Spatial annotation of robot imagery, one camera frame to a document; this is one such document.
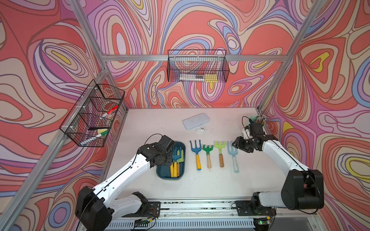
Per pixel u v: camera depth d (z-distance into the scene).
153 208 0.73
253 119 0.96
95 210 0.37
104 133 0.72
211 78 0.91
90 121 0.79
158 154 0.54
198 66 0.96
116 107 0.75
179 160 0.89
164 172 0.84
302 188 0.41
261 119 0.91
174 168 0.84
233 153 0.94
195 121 1.11
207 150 0.95
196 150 0.94
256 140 0.63
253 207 0.67
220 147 0.97
